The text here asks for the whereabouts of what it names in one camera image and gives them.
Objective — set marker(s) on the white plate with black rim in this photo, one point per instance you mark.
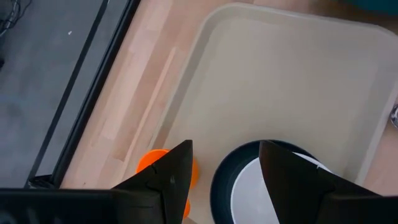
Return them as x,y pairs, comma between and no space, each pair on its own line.
220,186

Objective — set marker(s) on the beige plastic tray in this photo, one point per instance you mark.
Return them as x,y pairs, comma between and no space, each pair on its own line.
280,77

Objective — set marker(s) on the black aluminium table frame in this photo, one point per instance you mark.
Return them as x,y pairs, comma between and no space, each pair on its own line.
94,93

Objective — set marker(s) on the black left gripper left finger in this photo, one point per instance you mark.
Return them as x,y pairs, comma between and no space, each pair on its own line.
177,174

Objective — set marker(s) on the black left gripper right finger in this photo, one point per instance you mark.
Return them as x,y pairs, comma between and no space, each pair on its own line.
289,186

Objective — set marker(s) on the orange mug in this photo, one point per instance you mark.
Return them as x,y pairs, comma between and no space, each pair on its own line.
147,158

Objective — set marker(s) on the white bowl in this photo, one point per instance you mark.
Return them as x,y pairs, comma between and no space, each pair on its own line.
248,193

